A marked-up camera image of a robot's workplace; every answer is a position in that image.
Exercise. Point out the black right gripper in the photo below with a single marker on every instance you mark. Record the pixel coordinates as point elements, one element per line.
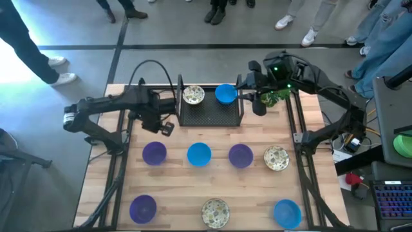
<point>260,84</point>

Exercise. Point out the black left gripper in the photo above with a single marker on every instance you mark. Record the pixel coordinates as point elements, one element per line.
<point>151,119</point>

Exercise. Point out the blue plastic mini bowl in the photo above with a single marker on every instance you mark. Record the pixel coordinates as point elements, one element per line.
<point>226,93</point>
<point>199,154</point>
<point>287,213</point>

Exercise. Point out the purple plastic mini bowl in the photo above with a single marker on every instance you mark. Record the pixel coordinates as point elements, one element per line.
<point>240,156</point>
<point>143,209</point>
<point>154,153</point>

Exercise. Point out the yellow bowl with speckled inside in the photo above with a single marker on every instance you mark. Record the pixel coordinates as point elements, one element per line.
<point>193,94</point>
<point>276,158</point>
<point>215,213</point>

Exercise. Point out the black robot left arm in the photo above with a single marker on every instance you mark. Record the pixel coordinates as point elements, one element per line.
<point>96,106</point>

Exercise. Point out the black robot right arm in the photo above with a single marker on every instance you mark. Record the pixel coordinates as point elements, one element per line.
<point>322,80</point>

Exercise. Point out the green artificial leafy plant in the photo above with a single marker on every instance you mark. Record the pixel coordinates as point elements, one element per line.
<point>272,99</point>

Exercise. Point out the black mesh rack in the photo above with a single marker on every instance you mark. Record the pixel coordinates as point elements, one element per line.
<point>209,112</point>

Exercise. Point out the person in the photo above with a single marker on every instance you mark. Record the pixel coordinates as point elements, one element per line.
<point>251,3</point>
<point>310,37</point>
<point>383,64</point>
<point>19,42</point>
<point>215,14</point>
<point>380,19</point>
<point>136,14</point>

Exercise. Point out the white paper sheet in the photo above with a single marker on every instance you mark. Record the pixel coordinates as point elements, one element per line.
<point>342,186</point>
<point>341,157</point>

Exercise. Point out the white power adapter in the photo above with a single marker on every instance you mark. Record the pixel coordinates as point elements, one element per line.
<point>355,141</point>

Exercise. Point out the black stand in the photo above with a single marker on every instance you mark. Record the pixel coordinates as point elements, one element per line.
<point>25,158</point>

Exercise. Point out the black bar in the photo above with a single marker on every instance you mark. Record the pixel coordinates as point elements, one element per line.
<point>359,161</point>

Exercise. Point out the small red object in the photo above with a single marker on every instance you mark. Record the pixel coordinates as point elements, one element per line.
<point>352,178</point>

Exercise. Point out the dark grey equipment panel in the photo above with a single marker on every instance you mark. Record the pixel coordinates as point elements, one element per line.
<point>386,112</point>

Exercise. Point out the small black device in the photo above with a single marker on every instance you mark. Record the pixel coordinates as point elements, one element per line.
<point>360,191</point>

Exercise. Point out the thick black pole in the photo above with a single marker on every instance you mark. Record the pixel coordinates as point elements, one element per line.
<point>399,79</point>

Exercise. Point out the green round disc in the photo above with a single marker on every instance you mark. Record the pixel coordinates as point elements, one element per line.
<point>404,145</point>

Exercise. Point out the laptop with backlit keyboard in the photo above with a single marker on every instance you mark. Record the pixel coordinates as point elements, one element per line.
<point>394,201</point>

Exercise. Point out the black metal frame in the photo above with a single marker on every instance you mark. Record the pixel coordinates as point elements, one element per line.
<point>119,190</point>

